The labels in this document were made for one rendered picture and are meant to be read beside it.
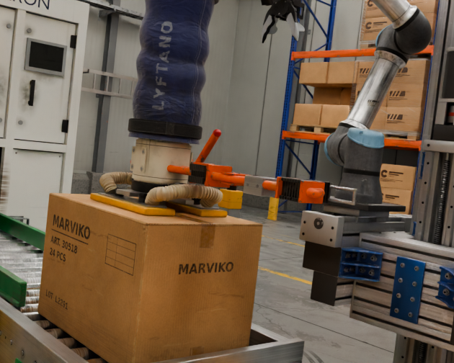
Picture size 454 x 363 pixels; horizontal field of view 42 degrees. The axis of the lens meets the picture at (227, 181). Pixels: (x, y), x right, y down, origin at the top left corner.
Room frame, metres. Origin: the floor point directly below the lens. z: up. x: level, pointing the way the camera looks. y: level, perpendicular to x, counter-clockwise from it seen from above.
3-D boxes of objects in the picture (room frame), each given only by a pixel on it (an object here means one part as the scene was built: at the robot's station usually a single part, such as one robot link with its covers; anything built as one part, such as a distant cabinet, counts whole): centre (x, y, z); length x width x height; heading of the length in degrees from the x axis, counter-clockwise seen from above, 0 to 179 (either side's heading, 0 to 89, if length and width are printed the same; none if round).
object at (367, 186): (1.93, -0.43, 1.09); 0.15 x 0.15 x 0.10
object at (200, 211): (1.90, 0.13, 0.97); 0.34 x 0.10 x 0.05; 39
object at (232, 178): (1.77, -0.01, 1.08); 0.93 x 0.30 x 0.04; 39
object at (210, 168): (1.65, 0.05, 1.08); 0.10 x 0.08 x 0.06; 129
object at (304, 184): (1.38, -0.17, 1.08); 0.08 x 0.07 x 0.05; 39
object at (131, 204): (1.78, 0.28, 0.97); 0.34 x 0.10 x 0.05; 39
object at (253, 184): (1.48, -0.09, 1.07); 0.07 x 0.07 x 0.04; 39
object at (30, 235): (2.90, 0.77, 0.60); 1.60 x 0.10 x 0.09; 40
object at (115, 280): (1.84, 0.23, 0.75); 0.60 x 0.40 x 0.40; 40
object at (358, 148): (1.94, -0.43, 1.20); 0.13 x 0.12 x 0.14; 15
